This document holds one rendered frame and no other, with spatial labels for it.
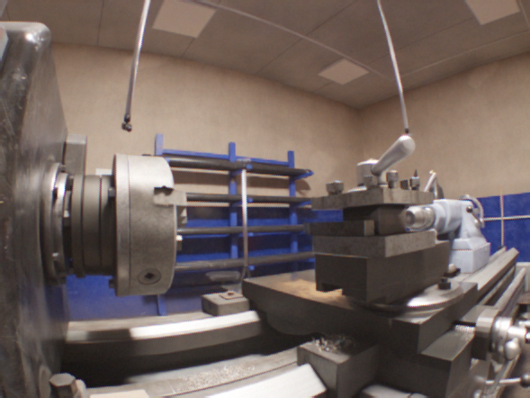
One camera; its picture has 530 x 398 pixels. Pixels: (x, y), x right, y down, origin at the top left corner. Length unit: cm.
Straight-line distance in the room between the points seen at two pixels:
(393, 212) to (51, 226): 54
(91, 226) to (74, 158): 26
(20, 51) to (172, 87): 378
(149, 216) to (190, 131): 352
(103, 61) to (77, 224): 372
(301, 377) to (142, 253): 31
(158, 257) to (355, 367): 35
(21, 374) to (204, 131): 383
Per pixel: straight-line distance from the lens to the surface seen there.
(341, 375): 48
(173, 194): 45
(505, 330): 58
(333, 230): 51
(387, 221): 50
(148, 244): 43
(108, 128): 373
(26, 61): 34
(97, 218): 46
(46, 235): 45
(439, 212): 125
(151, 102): 392
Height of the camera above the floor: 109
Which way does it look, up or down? 5 degrees up
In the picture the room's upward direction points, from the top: 1 degrees counter-clockwise
